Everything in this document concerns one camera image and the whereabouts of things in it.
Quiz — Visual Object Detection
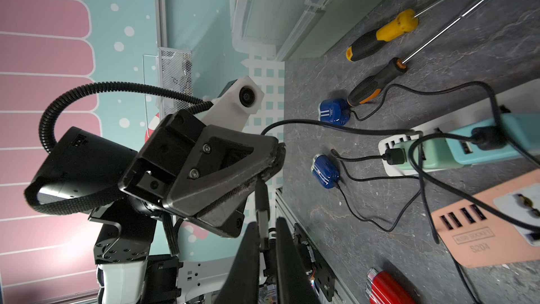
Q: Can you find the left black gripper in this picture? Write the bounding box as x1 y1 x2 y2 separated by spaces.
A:
118 111 286 238

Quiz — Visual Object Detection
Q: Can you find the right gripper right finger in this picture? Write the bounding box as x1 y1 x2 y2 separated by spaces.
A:
276 218 319 304

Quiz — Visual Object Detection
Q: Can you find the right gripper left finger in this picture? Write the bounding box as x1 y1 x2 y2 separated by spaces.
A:
216 222 260 303

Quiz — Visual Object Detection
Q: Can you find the blue shaver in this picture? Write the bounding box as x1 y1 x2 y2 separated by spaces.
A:
311 154 340 189
318 99 350 126

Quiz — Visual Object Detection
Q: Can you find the black charging cable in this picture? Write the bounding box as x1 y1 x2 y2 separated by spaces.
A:
349 81 540 167
330 147 423 234

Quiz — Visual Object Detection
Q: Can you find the black cable with plug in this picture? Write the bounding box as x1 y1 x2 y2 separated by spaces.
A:
254 119 540 304

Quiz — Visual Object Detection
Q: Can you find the teal charger adapter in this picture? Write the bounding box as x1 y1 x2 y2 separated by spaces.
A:
447 113 539 166

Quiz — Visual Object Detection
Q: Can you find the green charger adapter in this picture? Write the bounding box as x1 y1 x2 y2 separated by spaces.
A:
394 139 464 173

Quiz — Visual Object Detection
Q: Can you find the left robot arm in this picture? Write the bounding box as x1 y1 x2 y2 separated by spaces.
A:
24 79 285 303

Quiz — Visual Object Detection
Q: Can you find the red electric shaver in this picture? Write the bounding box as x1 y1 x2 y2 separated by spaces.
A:
366 268 416 304

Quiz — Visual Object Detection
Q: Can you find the green plastic storage box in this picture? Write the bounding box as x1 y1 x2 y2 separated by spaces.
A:
230 0 382 61

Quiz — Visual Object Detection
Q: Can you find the orange power strip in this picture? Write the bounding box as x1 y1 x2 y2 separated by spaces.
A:
431 170 539 268

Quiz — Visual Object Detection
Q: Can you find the white power strip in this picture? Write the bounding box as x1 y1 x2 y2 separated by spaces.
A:
377 77 540 177

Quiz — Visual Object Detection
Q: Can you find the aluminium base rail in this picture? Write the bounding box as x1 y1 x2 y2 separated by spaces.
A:
176 187 364 304

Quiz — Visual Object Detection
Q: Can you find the clear acrylic wall bin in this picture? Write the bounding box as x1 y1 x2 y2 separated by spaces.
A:
142 47 194 116

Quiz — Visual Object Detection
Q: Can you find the orange handled screwdriver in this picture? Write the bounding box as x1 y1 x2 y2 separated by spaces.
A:
347 0 489 107

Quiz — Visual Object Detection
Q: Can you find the yellow handled screwdriver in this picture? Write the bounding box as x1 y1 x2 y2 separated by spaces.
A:
345 0 447 62

